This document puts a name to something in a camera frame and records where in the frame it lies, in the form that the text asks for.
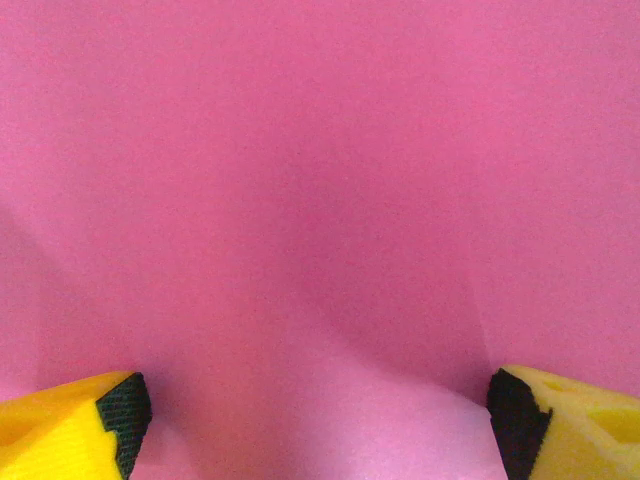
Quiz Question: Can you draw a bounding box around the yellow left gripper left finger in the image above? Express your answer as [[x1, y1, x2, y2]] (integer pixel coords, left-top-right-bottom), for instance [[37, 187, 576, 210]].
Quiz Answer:
[[0, 370, 154, 480]]

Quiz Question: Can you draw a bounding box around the pink paper sheet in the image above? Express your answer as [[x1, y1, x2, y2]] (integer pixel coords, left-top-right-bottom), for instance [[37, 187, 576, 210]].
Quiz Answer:
[[0, 0, 640, 480]]

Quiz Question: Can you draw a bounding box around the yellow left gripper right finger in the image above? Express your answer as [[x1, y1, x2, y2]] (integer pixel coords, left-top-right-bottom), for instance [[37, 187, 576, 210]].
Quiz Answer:
[[487, 364, 640, 480]]

